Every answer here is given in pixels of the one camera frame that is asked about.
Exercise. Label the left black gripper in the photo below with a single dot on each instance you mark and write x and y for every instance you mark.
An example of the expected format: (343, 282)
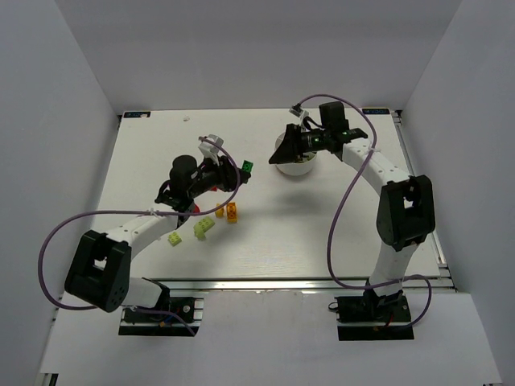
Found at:
(233, 174)

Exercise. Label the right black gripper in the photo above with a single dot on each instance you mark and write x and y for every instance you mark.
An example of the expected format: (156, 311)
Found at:
(299, 143)

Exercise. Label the green lego plate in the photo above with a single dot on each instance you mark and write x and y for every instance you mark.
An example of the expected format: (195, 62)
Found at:
(247, 166)

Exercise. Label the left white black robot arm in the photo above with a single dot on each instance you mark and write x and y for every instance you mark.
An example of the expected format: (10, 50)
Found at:
(100, 270)

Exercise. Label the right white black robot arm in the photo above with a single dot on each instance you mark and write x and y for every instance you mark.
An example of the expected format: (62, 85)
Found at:
(405, 214)

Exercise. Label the white round divided container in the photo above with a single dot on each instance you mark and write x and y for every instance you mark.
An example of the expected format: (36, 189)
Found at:
(298, 168)

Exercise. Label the orange yellow lego brick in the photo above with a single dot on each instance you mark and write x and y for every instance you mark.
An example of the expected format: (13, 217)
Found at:
(231, 213)

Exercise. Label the small orange lego brick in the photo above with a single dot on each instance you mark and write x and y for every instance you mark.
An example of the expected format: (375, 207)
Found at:
(220, 211)

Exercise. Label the pale green lego brick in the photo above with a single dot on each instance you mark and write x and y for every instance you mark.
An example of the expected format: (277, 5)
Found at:
(202, 226)

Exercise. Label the small pale green lego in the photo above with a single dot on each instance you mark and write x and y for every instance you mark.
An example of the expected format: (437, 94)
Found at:
(174, 238)

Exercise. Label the right blue table label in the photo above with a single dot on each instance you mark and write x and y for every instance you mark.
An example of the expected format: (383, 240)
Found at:
(375, 111)

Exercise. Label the blue table label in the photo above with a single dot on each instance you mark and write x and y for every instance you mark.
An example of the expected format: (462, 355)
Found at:
(136, 114)
(375, 111)

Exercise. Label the left blue table label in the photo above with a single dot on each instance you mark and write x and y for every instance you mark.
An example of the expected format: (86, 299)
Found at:
(136, 114)

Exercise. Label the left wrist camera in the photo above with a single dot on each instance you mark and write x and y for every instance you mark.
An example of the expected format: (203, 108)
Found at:
(210, 147)

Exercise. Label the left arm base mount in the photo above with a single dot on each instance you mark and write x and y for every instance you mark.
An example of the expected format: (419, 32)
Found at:
(182, 318)

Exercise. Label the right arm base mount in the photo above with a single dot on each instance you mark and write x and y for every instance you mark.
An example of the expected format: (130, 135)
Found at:
(357, 321)

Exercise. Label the aluminium front rail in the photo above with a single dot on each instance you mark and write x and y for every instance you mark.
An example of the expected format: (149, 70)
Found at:
(439, 283)

